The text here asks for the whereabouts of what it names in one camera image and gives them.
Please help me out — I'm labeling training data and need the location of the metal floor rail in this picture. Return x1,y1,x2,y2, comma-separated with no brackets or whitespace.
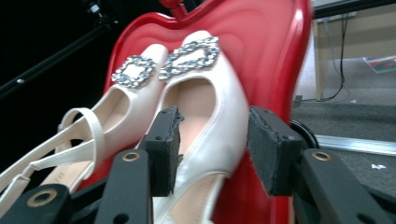
314,133,396,157

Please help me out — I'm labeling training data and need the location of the red and black shoe rack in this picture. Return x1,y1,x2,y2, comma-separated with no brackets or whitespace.
78,0,320,224

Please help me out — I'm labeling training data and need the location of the black floor cable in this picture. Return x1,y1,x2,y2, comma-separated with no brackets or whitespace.
300,13,351,103

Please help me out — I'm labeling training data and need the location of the black tripod stand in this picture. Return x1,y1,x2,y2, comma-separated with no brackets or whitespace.
0,0,120,101

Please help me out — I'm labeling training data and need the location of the light wooden cabinet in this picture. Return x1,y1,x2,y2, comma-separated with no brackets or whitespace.
311,0,396,101

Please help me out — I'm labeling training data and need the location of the white buckled shoe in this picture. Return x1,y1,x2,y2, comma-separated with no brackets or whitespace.
0,43,171,218
151,30,250,224

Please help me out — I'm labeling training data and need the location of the red and green sheet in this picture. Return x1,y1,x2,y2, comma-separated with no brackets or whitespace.
362,55,396,75

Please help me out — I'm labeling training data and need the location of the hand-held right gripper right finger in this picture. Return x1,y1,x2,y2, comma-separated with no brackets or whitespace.
246,105,304,198

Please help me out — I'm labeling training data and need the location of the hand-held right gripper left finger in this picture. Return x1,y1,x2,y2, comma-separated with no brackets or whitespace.
138,105,185,198

